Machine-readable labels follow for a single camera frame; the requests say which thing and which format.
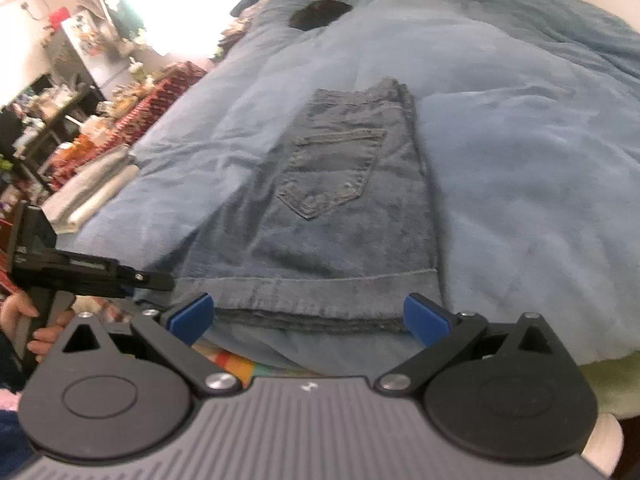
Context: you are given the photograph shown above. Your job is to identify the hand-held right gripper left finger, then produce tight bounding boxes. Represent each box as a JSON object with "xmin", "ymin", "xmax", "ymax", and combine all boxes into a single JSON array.
[{"xmin": 60, "ymin": 292, "xmax": 242, "ymax": 398}]

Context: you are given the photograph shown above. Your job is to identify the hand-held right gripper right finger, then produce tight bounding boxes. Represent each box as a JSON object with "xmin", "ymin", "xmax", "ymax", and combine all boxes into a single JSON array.
[{"xmin": 375, "ymin": 292, "xmax": 563, "ymax": 401}]

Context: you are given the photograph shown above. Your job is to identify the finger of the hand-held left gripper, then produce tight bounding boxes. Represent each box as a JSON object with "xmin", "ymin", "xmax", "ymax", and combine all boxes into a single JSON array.
[{"xmin": 117, "ymin": 264, "xmax": 177, "ymax": 300}]

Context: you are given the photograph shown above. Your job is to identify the blue denim shorts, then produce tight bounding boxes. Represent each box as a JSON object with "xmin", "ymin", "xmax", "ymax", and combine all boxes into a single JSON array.
[{"xmin": 135, "ymin": 76, "xmax": 443, "ymax": 336}]

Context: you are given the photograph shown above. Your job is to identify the person's left hand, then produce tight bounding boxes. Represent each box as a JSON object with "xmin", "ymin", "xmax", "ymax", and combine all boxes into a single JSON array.
[{"xmin": 0, "ymin": 292, "xmax": 76, "ymax": 361}]

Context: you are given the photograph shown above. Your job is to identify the colourful striped cloth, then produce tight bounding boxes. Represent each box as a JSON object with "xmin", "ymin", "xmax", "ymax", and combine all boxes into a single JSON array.
[{"xmin": 192, "ymin": 337, "xmax": 306, "ymax": 378}]

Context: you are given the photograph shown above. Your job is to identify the beige folded cloth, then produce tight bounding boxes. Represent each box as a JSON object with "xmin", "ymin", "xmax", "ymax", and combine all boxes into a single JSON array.
[{"xmin": 42, "ymin": 144, "xmax": 140, "ymax": 235}]

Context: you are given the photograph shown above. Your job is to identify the black shelf rack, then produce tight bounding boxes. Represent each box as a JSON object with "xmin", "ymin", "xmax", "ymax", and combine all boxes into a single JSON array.
[{"xmin": 0, "ymin": 74, "xmax": 103, "ymax": 196}]

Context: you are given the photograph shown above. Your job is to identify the table with red patterned cloth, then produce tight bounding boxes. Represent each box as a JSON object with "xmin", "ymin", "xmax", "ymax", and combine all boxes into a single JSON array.
[{"xmin": 50, "ymin": 60, "xmax": 208, "ymax": 191}]

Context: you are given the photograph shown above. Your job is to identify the light blue fleece blanket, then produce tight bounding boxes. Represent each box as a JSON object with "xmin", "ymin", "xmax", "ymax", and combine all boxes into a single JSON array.
[{"xmin": 75, "ymin": 0, "xmax": 640, "ymax": 376}]

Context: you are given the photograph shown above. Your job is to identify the light green sheet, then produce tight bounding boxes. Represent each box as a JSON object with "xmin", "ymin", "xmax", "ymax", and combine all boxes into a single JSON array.
[{"xmin": 575, "ymin": 355, "xmax": 640, "ymax": 418}]

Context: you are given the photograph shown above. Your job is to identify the white fridge with stickers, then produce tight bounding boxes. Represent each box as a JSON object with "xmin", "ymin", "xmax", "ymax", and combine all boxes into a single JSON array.
[{"xmin": 44, "ymin": 7, "xmax": 126, "ymax": 96}]

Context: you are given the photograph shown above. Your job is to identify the green printed curtain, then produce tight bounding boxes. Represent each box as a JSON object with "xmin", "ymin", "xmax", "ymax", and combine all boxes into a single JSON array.
[{"xmin": 97, "ymin": 0, "xmax": 148, "ymax": 41}]

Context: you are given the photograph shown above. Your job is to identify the black round object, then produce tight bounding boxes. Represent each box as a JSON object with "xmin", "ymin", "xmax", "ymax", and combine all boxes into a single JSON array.
[{"xmin": 289, "ymin": 0, "xmax": 353, "ymax": 31}]

